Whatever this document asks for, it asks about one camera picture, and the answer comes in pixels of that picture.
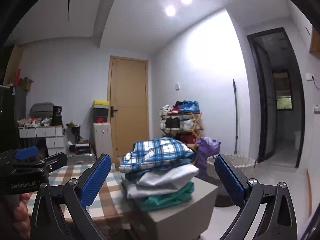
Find wooden shoe rack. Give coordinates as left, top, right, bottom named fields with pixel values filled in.
left=159, top=100, right=203, bottom=149

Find checkered bed sheet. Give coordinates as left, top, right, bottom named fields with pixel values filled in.
left=26, top=163, right=131, bottom=230

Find black yellow stacked boxes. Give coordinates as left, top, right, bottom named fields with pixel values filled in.
left=92, top=100, right=109, bottom=123

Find white low cabinet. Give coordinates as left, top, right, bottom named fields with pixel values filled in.
left=92, top=122, right=113, bottom=158

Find left hand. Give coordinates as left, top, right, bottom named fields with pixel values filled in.
left=1, top=193, right=31, bottom=239

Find white folded garment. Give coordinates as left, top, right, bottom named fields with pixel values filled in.
left=137, top=164, right=199, bottom=186

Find white drawer desk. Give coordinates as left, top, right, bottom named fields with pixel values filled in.
left=18, top=126, right=68, bottom=156

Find white woven laundry basket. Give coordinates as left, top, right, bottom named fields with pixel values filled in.
left=207, top=154, right=256, bottom=207

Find wooden door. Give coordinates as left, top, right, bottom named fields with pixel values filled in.
left=108, top=56, right=150, bottom=157

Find black doorway frame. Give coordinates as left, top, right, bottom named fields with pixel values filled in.
left=247, top=27, right=305, bottom=168

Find green folded garment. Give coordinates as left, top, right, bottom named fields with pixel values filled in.
left=136, top=181, right=195, bottom=211

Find grey bedside cabinet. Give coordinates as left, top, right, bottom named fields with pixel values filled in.
left=129, top=178, right=218, bottom=239

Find blue white plaid shirt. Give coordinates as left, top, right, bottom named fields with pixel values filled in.
left=119, top=137, right=195, bottom=173

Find grey folded garment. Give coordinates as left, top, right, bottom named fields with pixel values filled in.
left=121, top=178, right=187, bottom=199

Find black red shoe box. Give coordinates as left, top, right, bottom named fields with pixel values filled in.
left=75, top=143, right=91, bottom=154

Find grey office chair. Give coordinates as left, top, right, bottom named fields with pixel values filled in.
left=29, top=102, right=54, bottom=119

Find purple plastic bag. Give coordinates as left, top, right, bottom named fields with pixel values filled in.
left=196, top=137, right=221, bottom=180

